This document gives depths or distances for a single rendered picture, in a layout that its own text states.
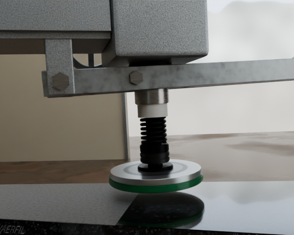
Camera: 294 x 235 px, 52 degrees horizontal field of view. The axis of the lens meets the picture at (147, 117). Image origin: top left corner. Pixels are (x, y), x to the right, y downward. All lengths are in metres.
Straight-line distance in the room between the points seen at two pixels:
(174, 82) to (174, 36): 0.10
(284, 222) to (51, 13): 0.55
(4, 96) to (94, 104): 1.80
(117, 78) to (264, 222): 0.38
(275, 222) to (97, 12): 0.49
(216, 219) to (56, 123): 5.52
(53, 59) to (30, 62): 5.64
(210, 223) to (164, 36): 0.36
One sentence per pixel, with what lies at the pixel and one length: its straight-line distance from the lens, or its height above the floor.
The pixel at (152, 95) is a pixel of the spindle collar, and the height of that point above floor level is 1.05.
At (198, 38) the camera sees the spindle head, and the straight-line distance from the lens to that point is 0.64.
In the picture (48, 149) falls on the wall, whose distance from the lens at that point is 6.12.
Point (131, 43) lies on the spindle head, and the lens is 0.60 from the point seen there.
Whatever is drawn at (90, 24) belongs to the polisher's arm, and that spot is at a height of 1.19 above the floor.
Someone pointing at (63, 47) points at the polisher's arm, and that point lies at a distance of 0.61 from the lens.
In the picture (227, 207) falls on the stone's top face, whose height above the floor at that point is 0.82.
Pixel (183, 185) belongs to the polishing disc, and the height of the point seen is 0.86.
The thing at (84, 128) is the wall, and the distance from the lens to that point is 5.78.
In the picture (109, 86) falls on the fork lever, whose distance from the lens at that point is 0.63.
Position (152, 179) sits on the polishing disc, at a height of 0.88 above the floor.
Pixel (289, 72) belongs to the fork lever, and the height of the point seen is 1.09.
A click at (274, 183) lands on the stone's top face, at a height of 0.82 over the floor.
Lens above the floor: 1.04
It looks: 3 degrees down
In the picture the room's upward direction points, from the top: 3 degrees counter-clockwise
